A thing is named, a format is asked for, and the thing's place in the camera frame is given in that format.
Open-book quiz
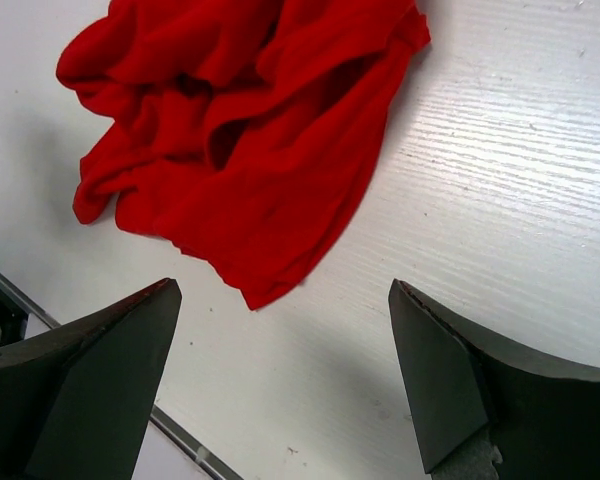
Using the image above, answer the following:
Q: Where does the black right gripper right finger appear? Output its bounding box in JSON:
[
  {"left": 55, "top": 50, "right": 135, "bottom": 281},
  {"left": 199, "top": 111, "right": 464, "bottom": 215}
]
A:
[{"left": 389, "top": 280, "right": 600, "bottom": 479}]

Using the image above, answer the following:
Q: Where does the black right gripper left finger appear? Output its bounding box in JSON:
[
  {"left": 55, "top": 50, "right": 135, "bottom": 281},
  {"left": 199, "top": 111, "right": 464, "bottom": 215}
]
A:
[{"left": 0, "top": 278, "right": 182, "bottom": 480}]

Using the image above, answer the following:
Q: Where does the red t-shirt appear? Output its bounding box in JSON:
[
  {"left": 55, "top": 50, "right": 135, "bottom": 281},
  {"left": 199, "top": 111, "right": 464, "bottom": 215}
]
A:
[{"left": 56, "top": 1, "right": 430, "bottom": 310}]

